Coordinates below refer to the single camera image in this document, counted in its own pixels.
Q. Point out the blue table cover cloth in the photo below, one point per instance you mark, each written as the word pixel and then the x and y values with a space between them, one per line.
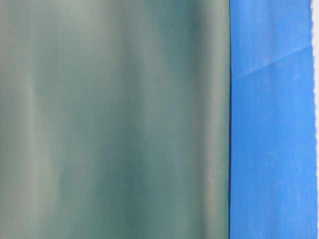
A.
pixel 273 175

